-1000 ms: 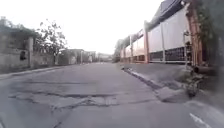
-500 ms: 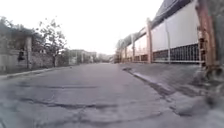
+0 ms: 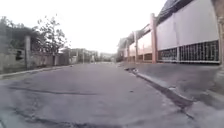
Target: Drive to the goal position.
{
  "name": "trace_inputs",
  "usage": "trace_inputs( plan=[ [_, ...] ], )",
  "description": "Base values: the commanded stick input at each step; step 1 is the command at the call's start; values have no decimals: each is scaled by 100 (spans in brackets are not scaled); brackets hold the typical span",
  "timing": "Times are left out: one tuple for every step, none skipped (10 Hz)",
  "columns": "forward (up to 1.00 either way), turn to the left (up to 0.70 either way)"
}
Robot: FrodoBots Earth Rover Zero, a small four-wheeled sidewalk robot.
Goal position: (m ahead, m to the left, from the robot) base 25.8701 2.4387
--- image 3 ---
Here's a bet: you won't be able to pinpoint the distant low buildings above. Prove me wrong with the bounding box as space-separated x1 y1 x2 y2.
63 47 116 65

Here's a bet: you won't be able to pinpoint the grey asphalt road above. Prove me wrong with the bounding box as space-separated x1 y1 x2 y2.
0 61 224 128

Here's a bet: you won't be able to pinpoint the grey concrete pavement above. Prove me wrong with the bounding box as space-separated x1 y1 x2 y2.
118 61 224 111

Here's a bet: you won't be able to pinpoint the tree with sparse leaves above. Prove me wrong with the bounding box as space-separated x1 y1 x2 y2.
32 14 69 55

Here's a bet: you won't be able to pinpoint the concrete kerb strip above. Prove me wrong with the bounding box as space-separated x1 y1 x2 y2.
0 64 73 80

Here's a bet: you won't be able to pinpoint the pale wall with orange posts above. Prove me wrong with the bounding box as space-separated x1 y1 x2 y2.
122 0 224 66

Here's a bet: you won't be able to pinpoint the grey concrete wall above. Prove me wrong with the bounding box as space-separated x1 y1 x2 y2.
0 35 71 75

